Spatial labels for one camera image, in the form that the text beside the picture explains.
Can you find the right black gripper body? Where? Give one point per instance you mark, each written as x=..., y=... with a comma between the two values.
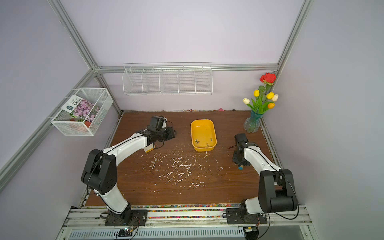
x=238, y=160

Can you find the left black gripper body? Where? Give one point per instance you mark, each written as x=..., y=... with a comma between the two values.
x=165, y=134

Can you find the yellow plastic storage box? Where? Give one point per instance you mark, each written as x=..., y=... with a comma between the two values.
x=203, y=135

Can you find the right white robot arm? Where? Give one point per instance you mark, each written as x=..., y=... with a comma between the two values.
x=276, y=191

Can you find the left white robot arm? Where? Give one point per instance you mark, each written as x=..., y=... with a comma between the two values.
x=101, y=169

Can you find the blue glass vase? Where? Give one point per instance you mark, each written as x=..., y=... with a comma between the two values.
x=252, y=124

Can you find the artificial flower bouquet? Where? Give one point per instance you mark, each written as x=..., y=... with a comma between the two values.
x=264, y=99

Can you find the pink flower packet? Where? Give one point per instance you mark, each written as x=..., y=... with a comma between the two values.
x=81, y=109

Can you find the white wire wall shelf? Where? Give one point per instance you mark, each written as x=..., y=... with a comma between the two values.
x=168, y=79

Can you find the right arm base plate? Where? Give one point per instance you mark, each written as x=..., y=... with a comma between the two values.
x=238, y=216

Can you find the white wire basket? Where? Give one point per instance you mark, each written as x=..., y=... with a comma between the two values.
x=69, y=127

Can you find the aluminium front rail frame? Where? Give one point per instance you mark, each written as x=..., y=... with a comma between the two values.
x=190, y=222

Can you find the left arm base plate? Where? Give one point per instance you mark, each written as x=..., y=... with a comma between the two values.
x=127, y=218

